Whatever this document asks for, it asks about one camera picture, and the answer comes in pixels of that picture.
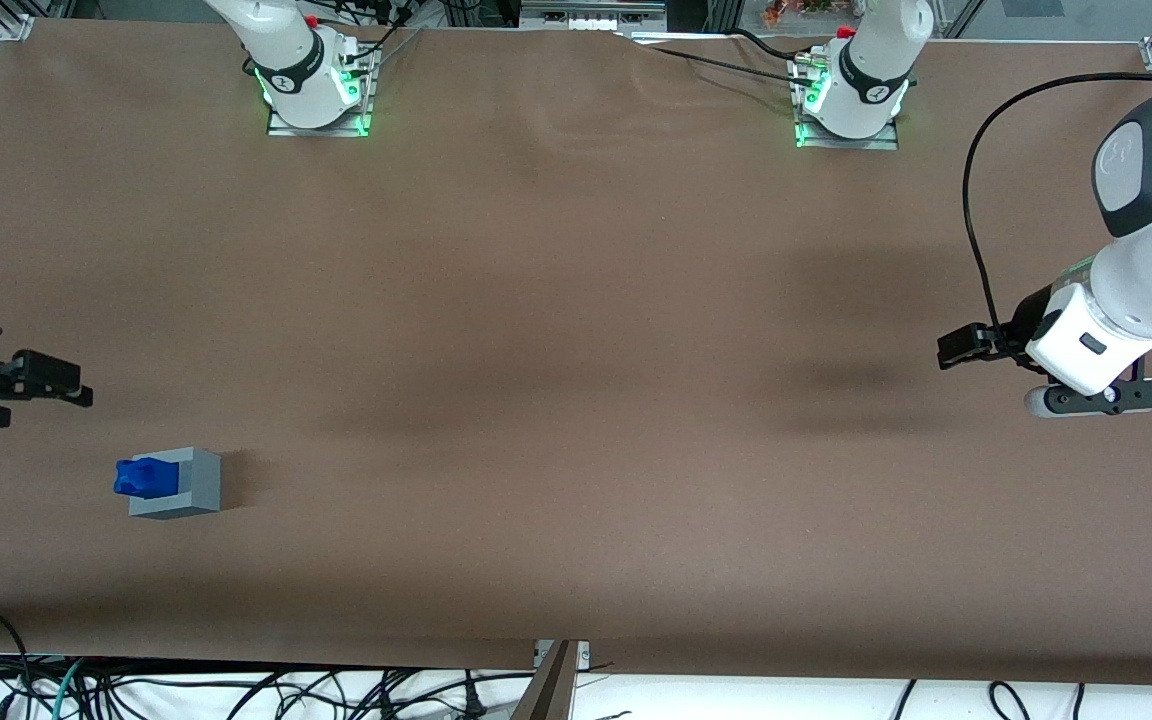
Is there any white power strip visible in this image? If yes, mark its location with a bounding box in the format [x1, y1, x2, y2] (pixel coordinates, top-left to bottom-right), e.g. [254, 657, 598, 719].
[520, 3, 668, 32]

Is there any blue plastic part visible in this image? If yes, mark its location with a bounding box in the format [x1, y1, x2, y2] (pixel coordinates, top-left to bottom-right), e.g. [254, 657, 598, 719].
[113, 456, 181, 500]

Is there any dark frame beam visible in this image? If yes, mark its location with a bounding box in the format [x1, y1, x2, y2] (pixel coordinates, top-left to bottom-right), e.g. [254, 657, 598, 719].
[510, 640, 579, 720]

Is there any gray square base block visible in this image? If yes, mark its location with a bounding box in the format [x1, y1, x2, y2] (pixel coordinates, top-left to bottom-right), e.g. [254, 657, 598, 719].
[127, 446, 223, 521]

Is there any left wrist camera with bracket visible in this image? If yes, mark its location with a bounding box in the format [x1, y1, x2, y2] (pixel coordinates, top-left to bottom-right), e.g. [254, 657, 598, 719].
[1024, 378, 1152, 419]

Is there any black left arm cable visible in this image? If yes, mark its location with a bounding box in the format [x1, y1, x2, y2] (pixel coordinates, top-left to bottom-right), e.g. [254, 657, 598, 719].
[963, 71, 1152, 347]

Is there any teal floor cable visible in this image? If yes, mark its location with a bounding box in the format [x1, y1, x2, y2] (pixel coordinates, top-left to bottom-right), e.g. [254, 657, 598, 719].
[48, 657, 89, 720]

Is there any black curled floor cable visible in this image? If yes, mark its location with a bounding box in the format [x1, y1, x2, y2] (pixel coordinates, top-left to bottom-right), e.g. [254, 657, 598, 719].
[987, 680, 1034, 720]

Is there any brown table cover sheet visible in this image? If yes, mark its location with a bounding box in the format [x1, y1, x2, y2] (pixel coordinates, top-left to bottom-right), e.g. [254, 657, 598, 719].
[0, 18, 1152, 687]

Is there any aluminium table edge bracket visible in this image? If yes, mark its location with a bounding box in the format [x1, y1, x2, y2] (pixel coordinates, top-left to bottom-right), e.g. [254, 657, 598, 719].
[533, 639, 591, 670]

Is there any black cable across table cover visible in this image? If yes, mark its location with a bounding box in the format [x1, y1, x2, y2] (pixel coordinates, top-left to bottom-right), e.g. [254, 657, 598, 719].
[632, 30, 817, 81]

